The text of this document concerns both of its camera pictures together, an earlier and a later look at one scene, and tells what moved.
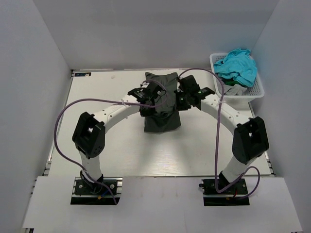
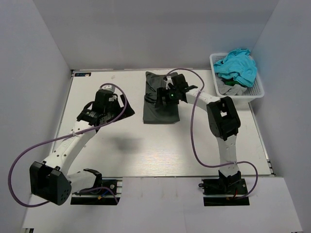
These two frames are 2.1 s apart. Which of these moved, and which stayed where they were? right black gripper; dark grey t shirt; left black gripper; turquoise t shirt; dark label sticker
Moved: dark grey t shirt; right black gripper; left black gripper
Stayed: turquoise t shirt; dark label sticker
